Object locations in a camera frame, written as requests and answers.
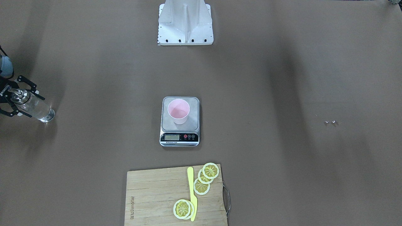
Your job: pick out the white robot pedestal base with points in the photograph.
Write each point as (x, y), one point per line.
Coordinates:
(185, 23)

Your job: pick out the lemon slice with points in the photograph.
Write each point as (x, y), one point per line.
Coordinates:
(203, 179)
(183, 209)
(210, 170)
(200, 188)

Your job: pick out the bamboo cutting board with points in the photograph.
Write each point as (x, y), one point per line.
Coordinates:
(151, 194)

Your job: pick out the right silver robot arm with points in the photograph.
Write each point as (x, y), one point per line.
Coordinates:
(7, 72)

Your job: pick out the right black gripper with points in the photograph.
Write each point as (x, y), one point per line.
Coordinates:
(3, 91)

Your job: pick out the yellow plastic knife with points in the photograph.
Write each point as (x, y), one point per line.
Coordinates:
(193, 198)

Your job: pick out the silver digital kitchen scale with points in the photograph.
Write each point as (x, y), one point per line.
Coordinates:
(187, 134)

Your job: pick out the pink plastic cup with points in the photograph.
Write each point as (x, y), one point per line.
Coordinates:
(178, 110)

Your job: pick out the clear glass sauce bottle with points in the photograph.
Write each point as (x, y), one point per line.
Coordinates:
(32, 105)

